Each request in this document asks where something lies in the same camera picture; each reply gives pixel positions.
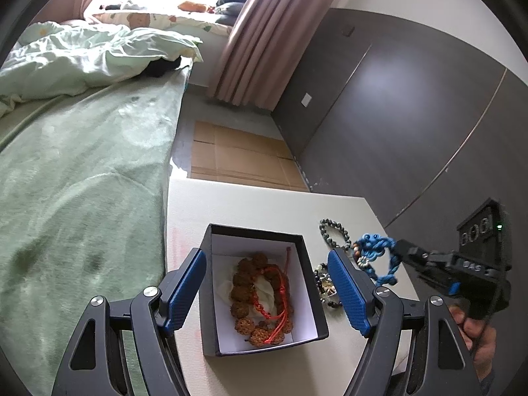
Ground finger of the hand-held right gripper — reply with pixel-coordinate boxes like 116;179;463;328
416;269;462;298
394;239;433;273

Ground grey bead bracelet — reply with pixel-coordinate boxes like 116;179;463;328
318;218;352;250

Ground black jewelry box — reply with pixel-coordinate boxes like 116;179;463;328
199;223;330;358

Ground white cloth lining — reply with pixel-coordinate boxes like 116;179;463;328
218;271;286;324

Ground brown bead bracelet red cord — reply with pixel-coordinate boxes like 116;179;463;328
229;251;295;347

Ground dark grey wardrobe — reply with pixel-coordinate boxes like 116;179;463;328
272;7;528;236

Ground green bed blanket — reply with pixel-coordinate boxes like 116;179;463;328
0;55;194;396

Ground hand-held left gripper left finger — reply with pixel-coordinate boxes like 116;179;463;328
51;249;207;396

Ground dark grey pillows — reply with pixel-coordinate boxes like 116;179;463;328
214;0;252;28

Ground printed cream pillow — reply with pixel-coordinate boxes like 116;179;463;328
91;10;237;34

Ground blue knotted bracelet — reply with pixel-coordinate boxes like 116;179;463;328
352;233;404;286

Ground flat brown cardboard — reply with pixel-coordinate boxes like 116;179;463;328
187;120;310;193

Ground person's right hand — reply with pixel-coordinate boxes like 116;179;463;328
448;304;501;385

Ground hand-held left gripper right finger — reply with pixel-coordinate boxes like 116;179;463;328
327;249;484;396

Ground dark bead charm bracelet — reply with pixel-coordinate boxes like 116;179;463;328
313;261;346;310

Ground light green duvet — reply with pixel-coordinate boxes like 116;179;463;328
0;22;204;117

